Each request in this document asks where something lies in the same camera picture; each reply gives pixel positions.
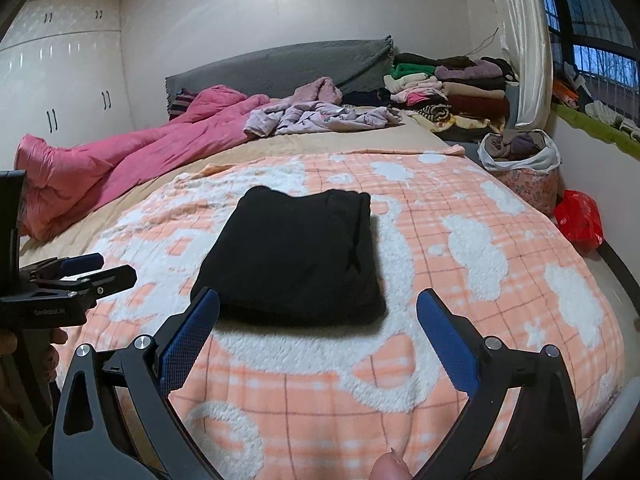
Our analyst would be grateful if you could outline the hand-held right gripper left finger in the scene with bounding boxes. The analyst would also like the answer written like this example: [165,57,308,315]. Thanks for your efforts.
[52,287,223,480]

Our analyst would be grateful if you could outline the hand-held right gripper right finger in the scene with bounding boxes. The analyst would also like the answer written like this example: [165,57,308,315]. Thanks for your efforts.
[415,288,586,480]

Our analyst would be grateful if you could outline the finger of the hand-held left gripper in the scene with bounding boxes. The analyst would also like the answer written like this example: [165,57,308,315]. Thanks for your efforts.
[57,253,105,278]
[75,265,137,307]

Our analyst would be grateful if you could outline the black sweater with orange cuffs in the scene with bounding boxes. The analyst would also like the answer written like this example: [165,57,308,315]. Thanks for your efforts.
[190,185,388,328]

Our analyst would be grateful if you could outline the white plastic bag of clothes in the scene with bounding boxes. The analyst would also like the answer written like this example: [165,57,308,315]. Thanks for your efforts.
[477,129,562,176]

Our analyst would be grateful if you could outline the stack of folded clothes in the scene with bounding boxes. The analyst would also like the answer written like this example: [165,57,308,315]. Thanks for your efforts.
[384,52,521,133]

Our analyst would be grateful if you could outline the pile of lilac clothes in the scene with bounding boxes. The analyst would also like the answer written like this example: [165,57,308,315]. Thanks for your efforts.
[243,101,403,139]

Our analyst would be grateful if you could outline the dark folded clothes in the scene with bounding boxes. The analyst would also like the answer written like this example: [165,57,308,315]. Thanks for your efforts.
[342,88,396,108]

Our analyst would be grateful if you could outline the person's left hand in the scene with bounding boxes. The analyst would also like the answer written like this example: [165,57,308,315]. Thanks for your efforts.
[0,328,69,386]

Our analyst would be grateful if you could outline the person's right hand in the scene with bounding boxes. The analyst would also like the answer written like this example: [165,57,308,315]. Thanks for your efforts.
[372,451,416,480]

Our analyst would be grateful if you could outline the pink quilt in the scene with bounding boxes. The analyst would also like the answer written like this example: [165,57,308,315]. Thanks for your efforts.
[15,85,273,241]

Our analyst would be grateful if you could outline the peach plaid fleece blanket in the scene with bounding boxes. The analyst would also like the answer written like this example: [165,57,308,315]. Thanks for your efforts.
[82,152,626,480]

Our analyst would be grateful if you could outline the floral fabric basket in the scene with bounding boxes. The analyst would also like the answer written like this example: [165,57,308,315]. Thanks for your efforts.
[492,165,558,217]

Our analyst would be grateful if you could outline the red plastic bag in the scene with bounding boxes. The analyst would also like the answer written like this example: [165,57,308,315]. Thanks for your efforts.
[553,190,604,256]

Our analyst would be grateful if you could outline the dark striped cloth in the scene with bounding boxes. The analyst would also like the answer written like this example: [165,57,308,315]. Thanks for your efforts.
[167,88,201,121]

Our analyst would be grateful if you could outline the white plastic tub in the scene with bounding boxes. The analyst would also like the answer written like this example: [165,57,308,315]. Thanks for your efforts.
[582,375,640,480]

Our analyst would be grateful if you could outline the white wardrobe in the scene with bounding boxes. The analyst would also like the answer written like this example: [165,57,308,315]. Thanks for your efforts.
[0,0,133,153]

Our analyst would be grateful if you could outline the grey bed headboard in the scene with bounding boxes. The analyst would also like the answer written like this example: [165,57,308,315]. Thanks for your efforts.
[165,36,396,118]

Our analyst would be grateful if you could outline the green sill cover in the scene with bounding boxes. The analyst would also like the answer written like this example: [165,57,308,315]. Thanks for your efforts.
[550,100,640,158]

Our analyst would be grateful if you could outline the pink fleece garment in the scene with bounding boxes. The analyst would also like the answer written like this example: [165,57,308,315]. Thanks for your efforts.
[292,76,343,106]

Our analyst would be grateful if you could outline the assorted small laundry pile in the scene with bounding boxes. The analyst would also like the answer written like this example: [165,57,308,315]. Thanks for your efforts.
[552,62,640,143]

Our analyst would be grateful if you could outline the white curtain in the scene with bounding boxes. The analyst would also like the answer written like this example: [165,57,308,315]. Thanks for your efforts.
[497,0,553,131]

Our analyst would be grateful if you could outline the window with dark frame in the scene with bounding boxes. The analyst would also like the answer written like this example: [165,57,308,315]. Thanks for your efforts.
[530,0,640,121]

